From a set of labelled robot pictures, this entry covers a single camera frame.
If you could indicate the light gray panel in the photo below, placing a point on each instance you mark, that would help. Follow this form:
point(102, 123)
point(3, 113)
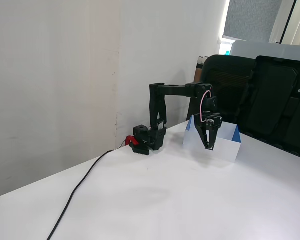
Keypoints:
point(245, 48)

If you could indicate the gray window blind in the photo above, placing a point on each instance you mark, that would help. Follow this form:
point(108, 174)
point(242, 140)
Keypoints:
point(250, 20)

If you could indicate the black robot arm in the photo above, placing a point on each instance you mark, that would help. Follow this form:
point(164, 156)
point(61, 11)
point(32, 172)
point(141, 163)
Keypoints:
point(175, 90)

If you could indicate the red table clamp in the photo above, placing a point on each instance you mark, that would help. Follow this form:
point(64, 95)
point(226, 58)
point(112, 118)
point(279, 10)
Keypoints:
point(130, 140)

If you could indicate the brown cardboard box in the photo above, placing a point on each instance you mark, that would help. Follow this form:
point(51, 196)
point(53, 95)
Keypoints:
point(197, 75)

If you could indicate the small blue object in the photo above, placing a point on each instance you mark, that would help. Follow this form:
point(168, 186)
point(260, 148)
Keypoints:
point(227, 52)

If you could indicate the black mesh office chair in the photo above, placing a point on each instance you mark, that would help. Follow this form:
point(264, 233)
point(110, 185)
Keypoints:
point(225, 82)

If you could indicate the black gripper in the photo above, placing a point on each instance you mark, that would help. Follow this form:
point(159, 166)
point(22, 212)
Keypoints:
point(207, 128)

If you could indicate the blue and white cardboard box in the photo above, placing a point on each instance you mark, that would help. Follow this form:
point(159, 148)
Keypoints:
point(227, 150)

